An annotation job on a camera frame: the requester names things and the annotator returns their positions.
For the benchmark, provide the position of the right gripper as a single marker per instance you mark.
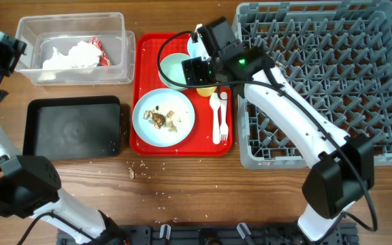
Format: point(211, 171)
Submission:
point(192, 74)

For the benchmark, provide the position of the light blue bowl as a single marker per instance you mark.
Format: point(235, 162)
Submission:
point(196, 48)

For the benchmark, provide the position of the yellow plastic cup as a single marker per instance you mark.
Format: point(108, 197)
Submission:
point(207, 91)

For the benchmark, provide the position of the white plastic spoon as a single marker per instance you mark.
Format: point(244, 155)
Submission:
point(215, 105)

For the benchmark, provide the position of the mint green bowl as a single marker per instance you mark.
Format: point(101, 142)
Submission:
point(172, 67)

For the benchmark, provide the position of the white napkin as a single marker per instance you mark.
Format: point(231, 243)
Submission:
point(83, 55)

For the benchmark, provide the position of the red snack wrapper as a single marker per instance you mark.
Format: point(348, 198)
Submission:
point(103, 58)

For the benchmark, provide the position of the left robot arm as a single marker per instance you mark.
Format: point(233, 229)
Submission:
point(31, 187)

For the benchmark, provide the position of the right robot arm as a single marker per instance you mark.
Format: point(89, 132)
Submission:
point(341, 166)

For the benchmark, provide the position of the clear plastic waste bin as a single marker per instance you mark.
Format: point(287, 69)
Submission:
point(58, 34)

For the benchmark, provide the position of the grey dishwasher rack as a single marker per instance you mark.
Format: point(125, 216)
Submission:
point(336, 54)

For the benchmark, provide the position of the white plastic fork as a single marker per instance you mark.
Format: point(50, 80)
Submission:
point(224, 129)

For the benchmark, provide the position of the red serving tray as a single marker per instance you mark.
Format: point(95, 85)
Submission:
point(199, 141)

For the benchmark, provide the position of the light blue plate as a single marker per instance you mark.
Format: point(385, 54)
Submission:
point(171, 99)

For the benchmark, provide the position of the food scraps on plate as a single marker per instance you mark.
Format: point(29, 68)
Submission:
point(161, 117)

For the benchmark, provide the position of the black plastic tray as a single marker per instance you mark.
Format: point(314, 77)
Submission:
point(73, 128)

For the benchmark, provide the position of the food crumb on table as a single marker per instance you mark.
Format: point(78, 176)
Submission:
point(131, 173)

